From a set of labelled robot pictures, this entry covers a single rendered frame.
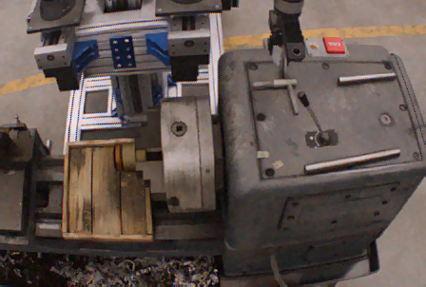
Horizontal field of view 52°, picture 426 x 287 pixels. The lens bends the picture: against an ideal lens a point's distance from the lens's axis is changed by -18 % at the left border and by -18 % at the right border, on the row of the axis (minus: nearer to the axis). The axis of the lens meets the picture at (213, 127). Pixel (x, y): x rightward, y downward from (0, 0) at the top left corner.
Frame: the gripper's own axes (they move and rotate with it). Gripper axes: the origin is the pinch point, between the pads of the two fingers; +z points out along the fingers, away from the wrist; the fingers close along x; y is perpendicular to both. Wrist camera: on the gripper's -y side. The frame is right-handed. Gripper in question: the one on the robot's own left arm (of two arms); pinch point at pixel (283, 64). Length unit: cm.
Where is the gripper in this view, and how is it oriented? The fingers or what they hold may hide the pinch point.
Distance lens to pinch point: 133.5
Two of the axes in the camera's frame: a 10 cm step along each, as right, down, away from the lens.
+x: -10.0, 0.6, -0.4
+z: 0.0, 5.6, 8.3
